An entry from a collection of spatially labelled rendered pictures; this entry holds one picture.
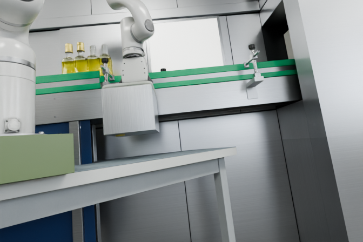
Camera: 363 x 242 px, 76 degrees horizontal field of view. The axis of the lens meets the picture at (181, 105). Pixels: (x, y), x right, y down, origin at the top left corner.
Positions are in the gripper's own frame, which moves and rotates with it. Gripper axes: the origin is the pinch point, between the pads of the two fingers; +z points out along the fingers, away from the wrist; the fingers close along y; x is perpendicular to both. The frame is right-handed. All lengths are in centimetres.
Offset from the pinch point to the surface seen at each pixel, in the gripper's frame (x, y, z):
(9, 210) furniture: 34, 24, 30
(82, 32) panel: -33, 33, -47
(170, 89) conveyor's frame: -16.7, -13.0, -5.2
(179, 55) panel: -35.2, -19.1, -28.4
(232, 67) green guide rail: -19.6, -43.5, -13.4
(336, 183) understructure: -2, -71, 41
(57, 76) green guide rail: -7.4, 34.0, -13.9
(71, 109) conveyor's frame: -5.8, 28.1, 1.2
